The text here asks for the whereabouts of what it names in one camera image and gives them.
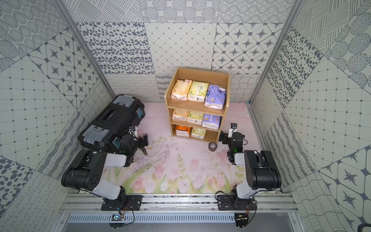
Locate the orange tissue pack shelf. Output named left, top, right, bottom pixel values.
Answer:
left=172, top=109, right=189, bottom=121
left=171, top=79, right=192, bottom=101

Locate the purple tissue pack top shelf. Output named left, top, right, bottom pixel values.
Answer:
left=204, top=85, right=227, bottom=110

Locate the purple tissue pack shelf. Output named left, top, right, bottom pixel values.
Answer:
left=204, top=85, right=227, bottom=110
left=202, top=114, right=221, bottom=130

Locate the yellow-green tissue pack top shelf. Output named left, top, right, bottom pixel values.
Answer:
left=187, top=81, right=209, bottom=102

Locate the yellow-green tissue pack shelf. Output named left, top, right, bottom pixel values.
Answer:
left=187, top=81, right=209, bottom=102
left=187, top=111, right=204, bottom=125

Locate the orange tissue pack top shelf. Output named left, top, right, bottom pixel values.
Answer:
left=171, top=79, right=192, bottom=101

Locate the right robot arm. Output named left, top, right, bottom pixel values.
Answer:
left=219, top=132, right=282, bottom=202

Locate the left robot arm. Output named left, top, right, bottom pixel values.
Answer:
left=61, top=134, right=148, bottom=204

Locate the purple tissue pack middle shelf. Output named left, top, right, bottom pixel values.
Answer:
left=202, top=114, right=221, bottom=130

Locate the yellow-green pack bottom shelf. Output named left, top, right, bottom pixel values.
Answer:
left=191, top=128, right=206, bottom=140

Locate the yellow-green tissue pack middle shelf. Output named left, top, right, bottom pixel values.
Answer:
left=187, top=111, right=204, bottom=125

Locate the bright orange pack bottom shelf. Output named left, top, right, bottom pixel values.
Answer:
left=175, top=125, right=192, bottom=137

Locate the wooden three-tier shelf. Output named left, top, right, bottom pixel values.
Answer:
left=164, top=67, right=231, bottom=143

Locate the roll of grey tape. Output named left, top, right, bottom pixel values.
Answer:
left=208, top=142, right=217, bottom=152

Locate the black plastic toolbox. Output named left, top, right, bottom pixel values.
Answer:
left=78, top=94, right=146, bottom=153

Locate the floral table mat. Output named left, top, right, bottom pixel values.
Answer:
left=81, top=102, right=269, bottom=195

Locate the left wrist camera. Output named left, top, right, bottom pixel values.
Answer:
left=128, top=126, right=138, bottom=137

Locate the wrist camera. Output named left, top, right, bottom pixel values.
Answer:
left=228, top=123, right=238, bottom=138
left=128, top=126, right=138, bottom=137

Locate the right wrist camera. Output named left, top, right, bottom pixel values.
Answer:
left=228, top=123, right=238, bottom=138

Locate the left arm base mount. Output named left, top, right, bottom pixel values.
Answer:
left=101, top=195, right=143, bottom=211

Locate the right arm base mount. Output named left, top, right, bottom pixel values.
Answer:
left=215, top=193, right=257, bottom=211

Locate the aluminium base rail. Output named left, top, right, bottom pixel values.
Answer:
left=59, top=193, right=299, bottom=213

